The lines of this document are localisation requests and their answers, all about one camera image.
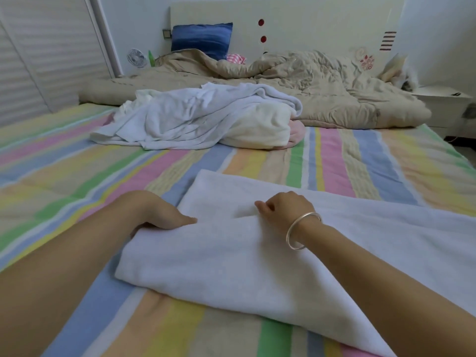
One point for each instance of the person's right forearm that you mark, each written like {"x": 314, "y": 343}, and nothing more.
{"x": 401, "y": 293}

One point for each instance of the beige quilt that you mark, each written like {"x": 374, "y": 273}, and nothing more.
{"x": 349, "y": 93}

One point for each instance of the striped pastel bed sheet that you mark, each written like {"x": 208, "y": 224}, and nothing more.
{"x": 59, "y": 174}

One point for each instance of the person's left forearm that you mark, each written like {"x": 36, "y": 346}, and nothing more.
{"x": 59, "y": 279}

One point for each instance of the cream plush toy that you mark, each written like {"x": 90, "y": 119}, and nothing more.
{"x": 398, "y": 72}

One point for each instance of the pink fleece blanket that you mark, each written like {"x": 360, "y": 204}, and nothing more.
{"x": 296, "y": 134}

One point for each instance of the pink patterned pillow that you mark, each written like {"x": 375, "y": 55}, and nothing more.
{"x": 235, "y": 59}

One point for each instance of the small white desk fan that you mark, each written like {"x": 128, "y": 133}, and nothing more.
{"x": 136, "y": 58}

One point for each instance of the white headboard with red dots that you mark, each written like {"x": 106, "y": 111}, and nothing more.
{"x": 320, "y": 26}

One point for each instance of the wall switch plate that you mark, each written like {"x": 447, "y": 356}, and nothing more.
{"x": 167, "y": 33}

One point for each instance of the person's left hand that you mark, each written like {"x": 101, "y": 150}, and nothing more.
{"x": 156, "y": 213}

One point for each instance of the blue pillow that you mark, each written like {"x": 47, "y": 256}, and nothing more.
{"x": 201, "y": 39}

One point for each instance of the white nightstand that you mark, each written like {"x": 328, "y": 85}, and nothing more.
{"x": 442, "y": 107}

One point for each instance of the black wall plug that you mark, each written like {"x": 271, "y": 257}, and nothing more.
{"x": 469, "y": 111}

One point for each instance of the green bottle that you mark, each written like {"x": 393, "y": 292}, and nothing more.
{"x": 151, "y": 58}

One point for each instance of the person's right hand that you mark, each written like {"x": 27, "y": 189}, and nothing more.
{"x": 286, "y": 210}

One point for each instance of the white towel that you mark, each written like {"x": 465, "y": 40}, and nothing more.
{"x": 238, "y": 264}
{"x": 186, "y": 115}

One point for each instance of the cream fleece blanket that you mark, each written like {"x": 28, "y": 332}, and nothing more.
{"x": 260, "y": 134}

